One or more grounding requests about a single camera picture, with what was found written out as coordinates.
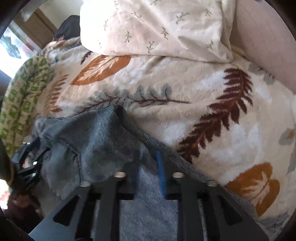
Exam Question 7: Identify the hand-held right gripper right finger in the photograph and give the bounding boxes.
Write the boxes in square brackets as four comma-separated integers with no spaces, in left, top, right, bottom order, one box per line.
[155,150,270,241]

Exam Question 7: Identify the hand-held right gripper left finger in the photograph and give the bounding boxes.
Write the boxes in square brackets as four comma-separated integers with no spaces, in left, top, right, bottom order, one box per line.
[29,171,139,241]

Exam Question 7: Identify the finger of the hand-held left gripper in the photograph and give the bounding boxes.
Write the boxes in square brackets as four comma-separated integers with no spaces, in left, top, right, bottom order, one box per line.
[10,142,50,166]
[16,162,43,193]

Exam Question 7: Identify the blue denim pants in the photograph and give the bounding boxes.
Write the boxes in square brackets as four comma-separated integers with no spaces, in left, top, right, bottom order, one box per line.
[32,104,270,241]

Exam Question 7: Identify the person's left hand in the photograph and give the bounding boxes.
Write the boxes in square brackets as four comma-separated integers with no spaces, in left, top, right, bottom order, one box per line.
[8,192,41,217]

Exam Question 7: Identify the green patterned cloth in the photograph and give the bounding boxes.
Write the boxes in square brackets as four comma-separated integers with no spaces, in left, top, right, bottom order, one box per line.
[0,57,55,158]

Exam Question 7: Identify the leaf print fleece blanket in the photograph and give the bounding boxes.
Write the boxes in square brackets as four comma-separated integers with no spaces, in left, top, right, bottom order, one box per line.
[35,35,296,232]

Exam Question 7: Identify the dark cloth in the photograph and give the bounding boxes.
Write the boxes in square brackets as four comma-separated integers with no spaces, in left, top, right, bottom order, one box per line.
[54,15,81,41]

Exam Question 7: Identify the white sprig print pillow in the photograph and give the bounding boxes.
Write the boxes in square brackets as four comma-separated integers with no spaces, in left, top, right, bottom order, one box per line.
[80,0,236,63]

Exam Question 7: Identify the pink bolster cushion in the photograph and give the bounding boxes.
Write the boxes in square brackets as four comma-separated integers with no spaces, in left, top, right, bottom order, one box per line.
[231,0,295,91]

